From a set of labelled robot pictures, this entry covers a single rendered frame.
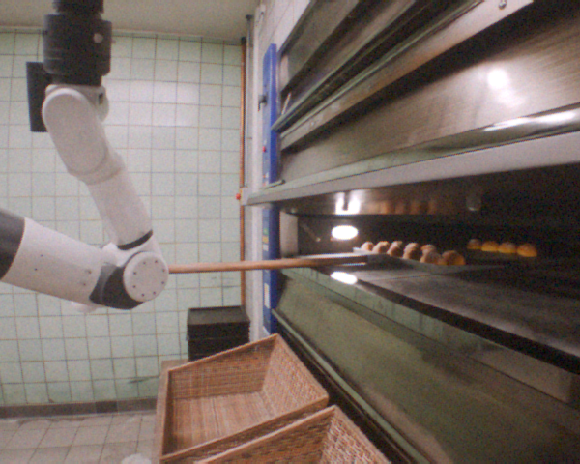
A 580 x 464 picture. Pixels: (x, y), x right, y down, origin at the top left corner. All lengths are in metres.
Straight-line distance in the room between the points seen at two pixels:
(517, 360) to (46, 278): 0.63
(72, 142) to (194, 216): 1.84
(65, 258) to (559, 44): 0.68
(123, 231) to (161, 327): 1.90
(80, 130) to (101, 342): 2.11
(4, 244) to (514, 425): 0.71
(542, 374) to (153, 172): 2.19
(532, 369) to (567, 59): 0.38
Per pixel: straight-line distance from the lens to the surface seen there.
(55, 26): 0.51
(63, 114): 0.49
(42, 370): 2.70
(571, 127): 0.30
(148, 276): 0.55
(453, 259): 1.16
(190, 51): 2.55
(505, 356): 0.53
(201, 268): 1.07
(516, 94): 0.51
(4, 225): 0.49
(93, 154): 0.49
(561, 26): 0.54
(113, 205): 0.54
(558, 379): 0.49
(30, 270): 0.50
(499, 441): 0.60
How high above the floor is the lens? 1.36
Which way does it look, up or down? 3 degrees down
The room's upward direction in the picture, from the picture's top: straight up
